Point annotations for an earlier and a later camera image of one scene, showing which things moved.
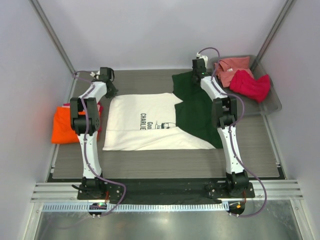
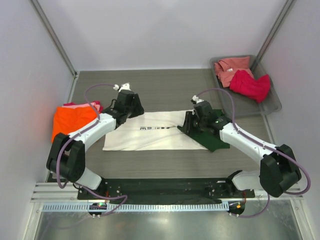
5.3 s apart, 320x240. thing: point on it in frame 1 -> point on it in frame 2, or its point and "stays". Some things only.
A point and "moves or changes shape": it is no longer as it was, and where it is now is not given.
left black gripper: (113, 94) -> (139, 109)
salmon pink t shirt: (227, 67) stays
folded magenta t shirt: (101, 109) stays
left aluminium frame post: (36, 4) stays
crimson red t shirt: (244, 82) stays
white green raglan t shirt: (181, 120) moves or changes shape
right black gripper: (192, 75) -> (188, 127)
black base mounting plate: (166, 190) stays
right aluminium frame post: (283, 14) stays
